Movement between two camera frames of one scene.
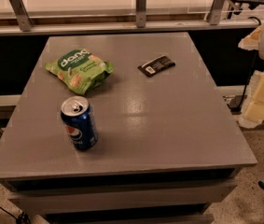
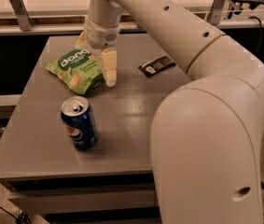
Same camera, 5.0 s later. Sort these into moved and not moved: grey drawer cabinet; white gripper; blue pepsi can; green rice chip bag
Moved: white gripper
Not moved: green rice chip bag; blue pepsi can; grey drawer cabinet
